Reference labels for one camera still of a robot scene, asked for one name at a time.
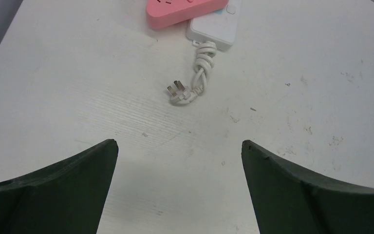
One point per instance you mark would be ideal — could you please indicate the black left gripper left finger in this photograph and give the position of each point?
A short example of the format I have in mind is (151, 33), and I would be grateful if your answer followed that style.
(66, 197)

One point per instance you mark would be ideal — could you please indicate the white power strip cord plug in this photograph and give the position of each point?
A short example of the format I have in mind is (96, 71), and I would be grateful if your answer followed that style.
(181, 95)

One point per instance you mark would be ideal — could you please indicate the pink triangular plug adapter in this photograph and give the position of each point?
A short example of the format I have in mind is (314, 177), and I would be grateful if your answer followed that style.
(164, 13)

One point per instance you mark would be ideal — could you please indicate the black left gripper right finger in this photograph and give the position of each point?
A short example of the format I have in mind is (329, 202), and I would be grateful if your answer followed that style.
(290, 199)

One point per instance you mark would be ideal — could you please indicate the white power strip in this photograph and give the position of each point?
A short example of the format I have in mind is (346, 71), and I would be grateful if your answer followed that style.
(219, 27)

